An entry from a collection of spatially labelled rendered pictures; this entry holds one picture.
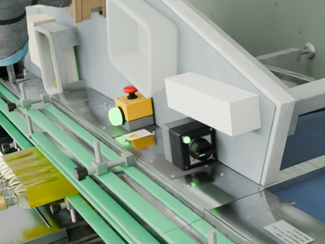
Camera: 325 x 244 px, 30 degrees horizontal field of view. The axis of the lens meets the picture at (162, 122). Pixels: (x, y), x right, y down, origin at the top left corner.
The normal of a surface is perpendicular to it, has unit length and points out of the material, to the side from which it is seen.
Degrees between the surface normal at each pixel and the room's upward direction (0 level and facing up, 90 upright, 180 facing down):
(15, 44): 99
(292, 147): 90
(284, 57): 90
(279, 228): 90
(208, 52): 0
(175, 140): 0
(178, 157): 0
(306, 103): 90
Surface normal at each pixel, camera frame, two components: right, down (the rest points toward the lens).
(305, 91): 0.05, -0.79
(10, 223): -0.12, -0.94
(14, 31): 0.59, 0.55
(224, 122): -0.88, 0.25
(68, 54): 0.46, 0.25
